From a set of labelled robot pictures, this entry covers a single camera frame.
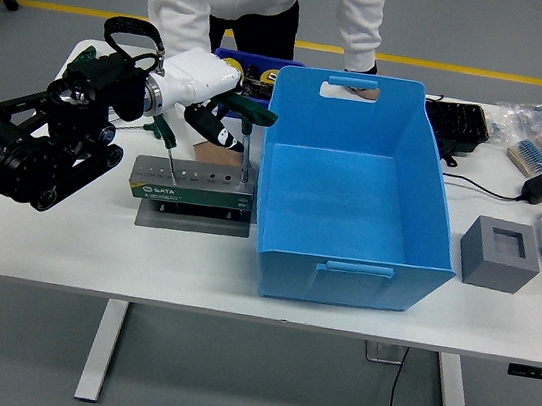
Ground black table control panel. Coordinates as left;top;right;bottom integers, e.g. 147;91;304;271
506;363;542;381

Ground black cable connector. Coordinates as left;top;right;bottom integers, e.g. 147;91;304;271
437;140;462;169

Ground small green T-handle hex key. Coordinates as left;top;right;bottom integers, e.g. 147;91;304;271
114;118;160;138
145;114;182;183

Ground black component tray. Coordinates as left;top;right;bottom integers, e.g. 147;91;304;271
418;97;493;161

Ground dark small parts pile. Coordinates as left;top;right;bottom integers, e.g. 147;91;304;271
238;61;277;103

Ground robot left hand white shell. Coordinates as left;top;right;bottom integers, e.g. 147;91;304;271
151;43;260;155

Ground black adapter cable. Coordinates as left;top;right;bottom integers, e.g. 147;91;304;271
441;172;527;203

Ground grey block with square recess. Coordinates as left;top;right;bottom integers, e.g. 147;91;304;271
454;213;542;298

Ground long green T-handle hex key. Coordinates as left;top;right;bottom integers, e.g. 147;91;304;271
64;41;97;81

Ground clear bags of components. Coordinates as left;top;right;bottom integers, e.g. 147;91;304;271
485;94;542;179

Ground person's right hand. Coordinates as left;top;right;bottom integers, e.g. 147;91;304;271
189;139;246;170

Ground resistor strip pack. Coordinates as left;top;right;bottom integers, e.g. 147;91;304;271
503;129;542;179

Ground green grey hex key stand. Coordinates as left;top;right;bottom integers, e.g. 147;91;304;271
122;151;260;241

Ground light blue plastic box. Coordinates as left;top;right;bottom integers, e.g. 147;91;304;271
240;60;484;326

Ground person's left hand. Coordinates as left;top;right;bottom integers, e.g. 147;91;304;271
347;84;382;102

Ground metal floor plate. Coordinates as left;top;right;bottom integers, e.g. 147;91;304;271
363;340;408;367

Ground large green T-handle hex key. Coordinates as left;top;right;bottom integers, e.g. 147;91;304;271
202;87;283;189

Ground small dark blue bin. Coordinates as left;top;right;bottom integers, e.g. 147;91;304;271
205;47;306;130

